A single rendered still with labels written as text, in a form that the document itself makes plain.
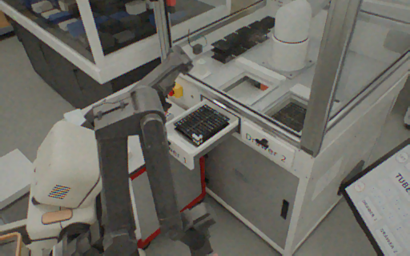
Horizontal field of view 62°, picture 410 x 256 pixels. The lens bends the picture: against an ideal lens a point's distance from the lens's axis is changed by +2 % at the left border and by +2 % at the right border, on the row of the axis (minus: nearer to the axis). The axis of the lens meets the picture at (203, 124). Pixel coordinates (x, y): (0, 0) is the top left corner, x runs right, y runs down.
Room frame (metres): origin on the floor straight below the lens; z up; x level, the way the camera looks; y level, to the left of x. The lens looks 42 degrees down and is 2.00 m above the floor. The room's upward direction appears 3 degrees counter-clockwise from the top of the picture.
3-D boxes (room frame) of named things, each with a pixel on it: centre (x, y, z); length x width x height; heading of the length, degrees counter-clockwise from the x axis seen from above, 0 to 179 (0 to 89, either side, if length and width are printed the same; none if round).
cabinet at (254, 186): (1.62, -0.47, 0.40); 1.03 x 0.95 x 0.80; 42
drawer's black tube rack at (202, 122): (1.26, 0.01, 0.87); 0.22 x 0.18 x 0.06; 132
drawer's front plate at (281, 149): (1.10, -0.29, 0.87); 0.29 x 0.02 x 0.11; 42
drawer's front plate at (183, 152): (1.12, 0.16, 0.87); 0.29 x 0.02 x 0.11; 42
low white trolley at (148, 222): (1.44, 0.42, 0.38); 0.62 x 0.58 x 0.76; 42
